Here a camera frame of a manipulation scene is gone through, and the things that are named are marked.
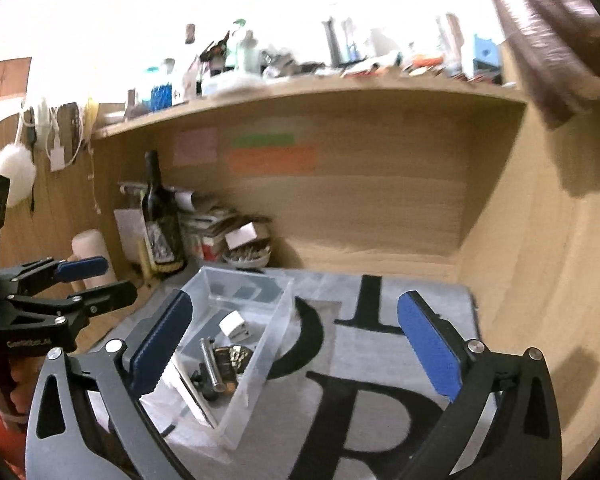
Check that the cluttered row of bottles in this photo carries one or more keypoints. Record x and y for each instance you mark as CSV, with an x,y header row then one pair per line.
x,y
280,65

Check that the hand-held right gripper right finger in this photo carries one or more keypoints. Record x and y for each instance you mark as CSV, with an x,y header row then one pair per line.
x,y
430,345

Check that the brown hanging cloth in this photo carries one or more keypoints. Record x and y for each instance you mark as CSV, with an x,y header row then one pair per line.
x,y
545,35

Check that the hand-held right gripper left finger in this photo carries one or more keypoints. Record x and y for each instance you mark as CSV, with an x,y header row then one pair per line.
x,y
160,345

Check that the white power plug adapter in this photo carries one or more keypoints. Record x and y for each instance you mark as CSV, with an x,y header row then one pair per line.
x,y
231,324

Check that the silver metal tube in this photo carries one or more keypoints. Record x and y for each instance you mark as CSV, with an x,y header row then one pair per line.
x,y
211,362

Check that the person's orange clothing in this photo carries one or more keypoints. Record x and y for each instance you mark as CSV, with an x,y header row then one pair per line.
x,y
0,440

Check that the wooden shelf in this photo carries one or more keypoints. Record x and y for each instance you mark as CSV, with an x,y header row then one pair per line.
x,y
330,91

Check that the dark wine bottle elephant label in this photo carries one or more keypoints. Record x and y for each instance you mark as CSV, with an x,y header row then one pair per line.
x,y
155,210

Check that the white handwritten paper note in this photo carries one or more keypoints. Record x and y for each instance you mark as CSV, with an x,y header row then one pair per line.
x,y
127,230

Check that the blank white card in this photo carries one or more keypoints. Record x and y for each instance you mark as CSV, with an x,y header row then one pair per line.
x,y
240,236

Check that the black metal binder clip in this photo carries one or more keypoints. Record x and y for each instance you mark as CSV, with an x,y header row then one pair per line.
x,y
237,357

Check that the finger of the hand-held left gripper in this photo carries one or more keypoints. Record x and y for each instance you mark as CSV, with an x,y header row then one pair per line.
x,y
82,267
105,296

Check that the orange sticky note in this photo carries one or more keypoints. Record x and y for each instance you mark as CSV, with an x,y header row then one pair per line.
x,y
247,161
290,161

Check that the white loose paper sheet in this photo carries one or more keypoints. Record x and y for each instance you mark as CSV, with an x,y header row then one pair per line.
x,y
182,197

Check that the clear plastic storage box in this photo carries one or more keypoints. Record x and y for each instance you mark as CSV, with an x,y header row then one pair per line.
x,y
260,340

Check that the brown wall board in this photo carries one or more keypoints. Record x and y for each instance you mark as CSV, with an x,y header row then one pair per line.
x,y
5,80

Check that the person's left hand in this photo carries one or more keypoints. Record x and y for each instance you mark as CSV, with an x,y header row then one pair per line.
x,y
22,375

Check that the grey mat with black letters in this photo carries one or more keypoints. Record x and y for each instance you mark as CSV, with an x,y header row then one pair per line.
x,y
370,355

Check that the white bowl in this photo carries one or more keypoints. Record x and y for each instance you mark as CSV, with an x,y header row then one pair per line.
x,y
245,260

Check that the white metal hand tool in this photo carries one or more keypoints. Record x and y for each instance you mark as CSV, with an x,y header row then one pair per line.
x,y
195,400

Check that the stack of papers and booklets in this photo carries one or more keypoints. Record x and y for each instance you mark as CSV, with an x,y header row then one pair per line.
x,y
205,225

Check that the pink sticky note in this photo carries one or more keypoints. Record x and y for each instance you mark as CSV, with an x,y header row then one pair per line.
x,y
195,146

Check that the small black clip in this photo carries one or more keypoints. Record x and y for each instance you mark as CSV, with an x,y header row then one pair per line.
x,y
205,382

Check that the small red box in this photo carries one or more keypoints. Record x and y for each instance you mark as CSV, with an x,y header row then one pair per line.
x,y
211,250

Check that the cream plastic cylinder bottle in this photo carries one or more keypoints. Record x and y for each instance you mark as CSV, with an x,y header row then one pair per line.
x,y
92,247

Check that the white fluffy pompom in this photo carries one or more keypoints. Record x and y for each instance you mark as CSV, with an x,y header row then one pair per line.
x,y
12,172

